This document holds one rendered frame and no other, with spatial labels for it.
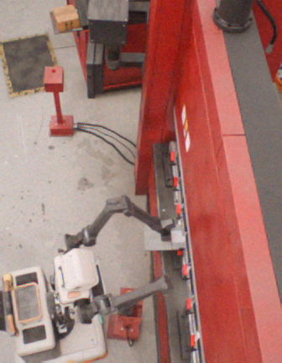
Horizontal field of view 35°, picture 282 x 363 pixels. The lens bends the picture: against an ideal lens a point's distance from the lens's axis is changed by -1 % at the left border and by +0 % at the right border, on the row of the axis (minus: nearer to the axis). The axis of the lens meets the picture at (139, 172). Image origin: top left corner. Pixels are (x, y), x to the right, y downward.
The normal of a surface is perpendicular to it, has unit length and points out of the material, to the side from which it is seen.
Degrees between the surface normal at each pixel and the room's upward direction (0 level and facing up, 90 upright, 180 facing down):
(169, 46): 90
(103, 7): 1
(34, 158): 0
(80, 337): 0
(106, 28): 90
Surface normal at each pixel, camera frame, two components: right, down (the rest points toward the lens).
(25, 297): 0.06, -0.52
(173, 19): 0.05, 0.86
